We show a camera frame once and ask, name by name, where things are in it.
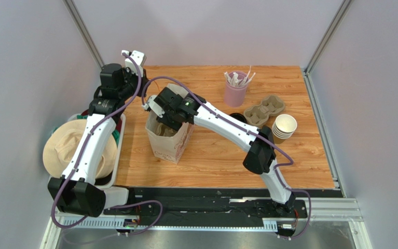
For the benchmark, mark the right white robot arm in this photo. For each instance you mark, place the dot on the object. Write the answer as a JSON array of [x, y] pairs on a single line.
[[261, 158]]

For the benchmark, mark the white plastic bin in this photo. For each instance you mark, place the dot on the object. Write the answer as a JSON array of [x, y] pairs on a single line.
[[116, 165]]

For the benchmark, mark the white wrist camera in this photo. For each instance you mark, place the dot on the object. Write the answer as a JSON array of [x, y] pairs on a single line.
[[134, 60], [151, 105]]

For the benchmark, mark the pink straw holder cup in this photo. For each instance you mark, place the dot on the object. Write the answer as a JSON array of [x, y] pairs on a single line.
[[234, 97]]

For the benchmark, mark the stack of paper cups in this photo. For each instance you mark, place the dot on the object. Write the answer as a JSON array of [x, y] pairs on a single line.
[[284, 127]]

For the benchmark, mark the aluminium frame post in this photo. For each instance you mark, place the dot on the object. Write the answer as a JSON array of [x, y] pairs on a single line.
[[78, 20], [333, 26]]

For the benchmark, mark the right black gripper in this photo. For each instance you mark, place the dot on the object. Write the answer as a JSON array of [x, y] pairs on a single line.
[[166, 115]]

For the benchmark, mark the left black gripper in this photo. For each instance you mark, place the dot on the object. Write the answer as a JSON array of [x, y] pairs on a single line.
[[143, 81]]

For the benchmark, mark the pulp cup carrier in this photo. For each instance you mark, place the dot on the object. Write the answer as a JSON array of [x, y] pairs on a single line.
[[164, 131], [258, 115]]

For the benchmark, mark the right aluminium frame post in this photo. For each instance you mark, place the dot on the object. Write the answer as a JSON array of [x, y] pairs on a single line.
[[333, 26]]

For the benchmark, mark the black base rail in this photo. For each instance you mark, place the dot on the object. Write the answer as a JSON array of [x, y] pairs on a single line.
[[188, 209]]

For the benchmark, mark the beige straw hat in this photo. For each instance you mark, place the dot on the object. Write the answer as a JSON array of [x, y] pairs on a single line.
[[61, 146]]

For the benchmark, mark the left aluminium frame post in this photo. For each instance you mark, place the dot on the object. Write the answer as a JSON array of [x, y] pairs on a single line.
[[78, 20]]

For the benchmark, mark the stack of black lids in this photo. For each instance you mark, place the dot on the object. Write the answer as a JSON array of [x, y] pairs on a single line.
[[238, 116]]

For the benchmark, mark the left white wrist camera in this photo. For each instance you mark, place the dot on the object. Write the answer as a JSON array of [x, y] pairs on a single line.
[[134, 60]]

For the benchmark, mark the white paper takeout bag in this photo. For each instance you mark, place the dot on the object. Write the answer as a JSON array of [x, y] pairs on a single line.
[[169, 149]]

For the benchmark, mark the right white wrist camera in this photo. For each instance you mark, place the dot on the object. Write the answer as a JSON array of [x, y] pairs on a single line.
[[151, 105]]

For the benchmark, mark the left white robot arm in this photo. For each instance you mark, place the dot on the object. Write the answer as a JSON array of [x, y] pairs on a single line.
[[75, 191]]

